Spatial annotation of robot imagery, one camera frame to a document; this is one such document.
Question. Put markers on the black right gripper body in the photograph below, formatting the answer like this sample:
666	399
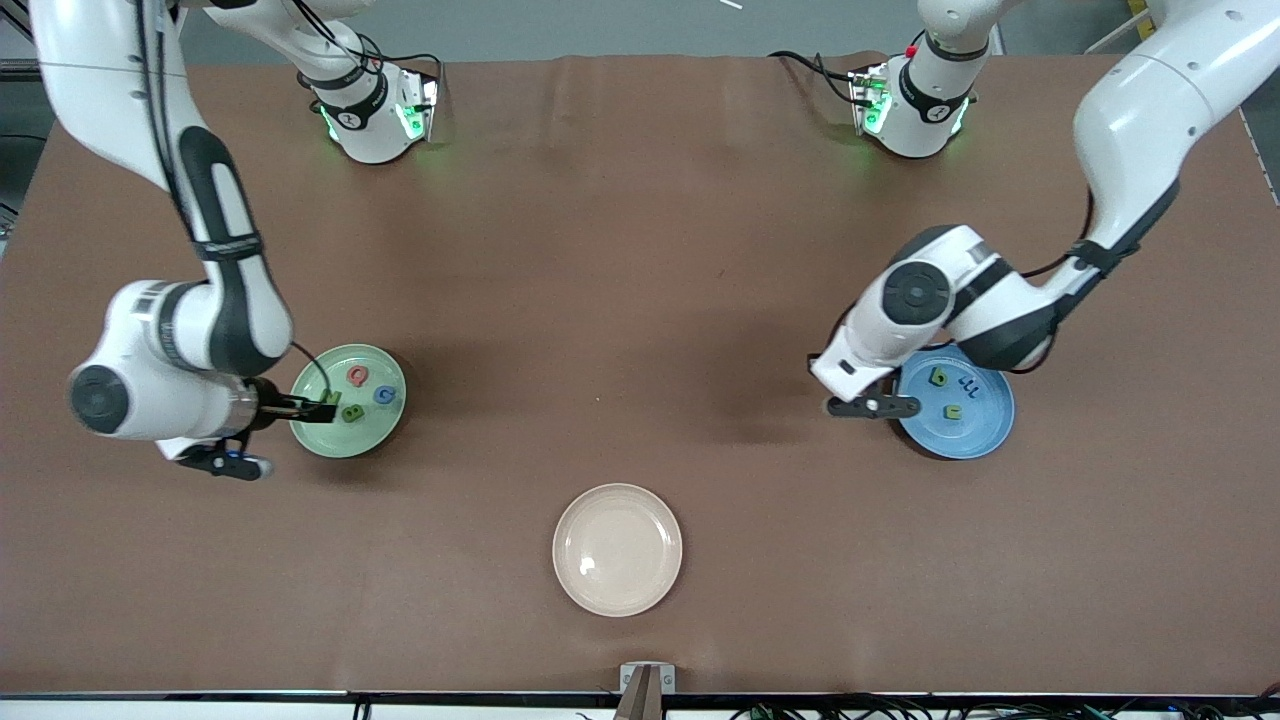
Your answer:
272	404

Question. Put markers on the green capital letter B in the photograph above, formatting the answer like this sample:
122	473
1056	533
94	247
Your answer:
352	414

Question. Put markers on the green lowercase letter b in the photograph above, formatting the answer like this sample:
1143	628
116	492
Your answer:
932	376

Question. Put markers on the red capital letter Q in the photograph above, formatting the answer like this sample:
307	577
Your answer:
350	377

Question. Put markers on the blue capital letter G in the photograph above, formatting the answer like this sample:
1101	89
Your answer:
378	395

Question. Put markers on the blue lowercase letter m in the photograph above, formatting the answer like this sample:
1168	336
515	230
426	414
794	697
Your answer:
971	388

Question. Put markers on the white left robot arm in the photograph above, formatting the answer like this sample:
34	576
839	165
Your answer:
1140	110

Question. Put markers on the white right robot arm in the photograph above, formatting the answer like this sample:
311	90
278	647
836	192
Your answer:
130	335

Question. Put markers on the green plate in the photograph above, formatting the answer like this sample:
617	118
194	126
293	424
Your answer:
370	440

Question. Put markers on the blue plate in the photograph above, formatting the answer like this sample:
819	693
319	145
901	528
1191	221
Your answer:
950	440

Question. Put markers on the brown table mat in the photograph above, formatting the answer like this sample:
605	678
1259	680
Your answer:
620	440

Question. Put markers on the beige plate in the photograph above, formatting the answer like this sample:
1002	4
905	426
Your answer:
617	550

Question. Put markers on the white table rail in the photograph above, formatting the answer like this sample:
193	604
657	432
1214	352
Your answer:
150	711

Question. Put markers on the metal bracket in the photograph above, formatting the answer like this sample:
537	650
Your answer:
668	677

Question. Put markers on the tan mounting post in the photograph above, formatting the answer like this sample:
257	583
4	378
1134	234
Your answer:
640	706

